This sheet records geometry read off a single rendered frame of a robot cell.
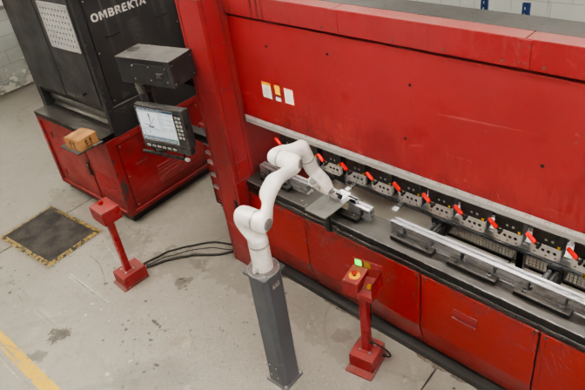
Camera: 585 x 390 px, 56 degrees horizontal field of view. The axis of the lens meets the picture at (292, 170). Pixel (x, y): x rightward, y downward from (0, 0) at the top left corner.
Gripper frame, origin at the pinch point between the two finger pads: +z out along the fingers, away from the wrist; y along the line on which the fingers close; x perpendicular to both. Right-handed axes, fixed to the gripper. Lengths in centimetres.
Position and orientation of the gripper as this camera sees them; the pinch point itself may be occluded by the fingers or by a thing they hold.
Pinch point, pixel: (337, 195)
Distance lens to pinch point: 373.8
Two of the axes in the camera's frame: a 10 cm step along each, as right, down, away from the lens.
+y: -7.2, -3.0, 6.3
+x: -4.4, 8.9, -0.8
